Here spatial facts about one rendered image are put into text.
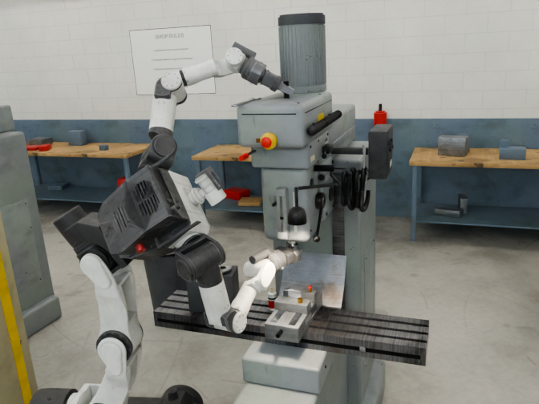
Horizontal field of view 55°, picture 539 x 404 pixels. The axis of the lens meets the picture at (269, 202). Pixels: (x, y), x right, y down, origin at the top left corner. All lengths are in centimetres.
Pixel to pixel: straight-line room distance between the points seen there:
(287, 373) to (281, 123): 103
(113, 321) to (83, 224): 40
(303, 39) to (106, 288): 124
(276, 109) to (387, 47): 442
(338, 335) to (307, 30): 126
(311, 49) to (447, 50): 405
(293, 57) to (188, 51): 482
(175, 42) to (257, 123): 523
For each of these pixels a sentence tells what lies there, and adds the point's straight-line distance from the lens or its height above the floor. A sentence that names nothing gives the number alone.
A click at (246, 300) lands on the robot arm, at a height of 118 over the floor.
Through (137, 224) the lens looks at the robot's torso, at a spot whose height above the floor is 156.
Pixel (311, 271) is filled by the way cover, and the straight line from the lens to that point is 264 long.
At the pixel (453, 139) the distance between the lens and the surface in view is 574.
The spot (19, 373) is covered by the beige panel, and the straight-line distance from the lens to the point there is 355.
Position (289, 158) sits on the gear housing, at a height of 167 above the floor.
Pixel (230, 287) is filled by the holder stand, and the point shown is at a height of 105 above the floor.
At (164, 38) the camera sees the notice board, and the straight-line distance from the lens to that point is 716.
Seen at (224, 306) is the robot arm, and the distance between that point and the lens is 186.
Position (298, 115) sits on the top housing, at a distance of 186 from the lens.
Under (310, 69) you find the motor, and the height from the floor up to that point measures 199.
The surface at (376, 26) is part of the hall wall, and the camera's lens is 625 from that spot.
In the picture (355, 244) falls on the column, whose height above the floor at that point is 114.
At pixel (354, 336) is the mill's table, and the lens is 226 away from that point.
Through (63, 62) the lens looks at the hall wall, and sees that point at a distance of 813.
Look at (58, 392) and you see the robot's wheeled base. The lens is 246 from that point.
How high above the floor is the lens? 209
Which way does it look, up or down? 17 degrees down
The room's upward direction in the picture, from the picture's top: 3 degrees counter-clockwise
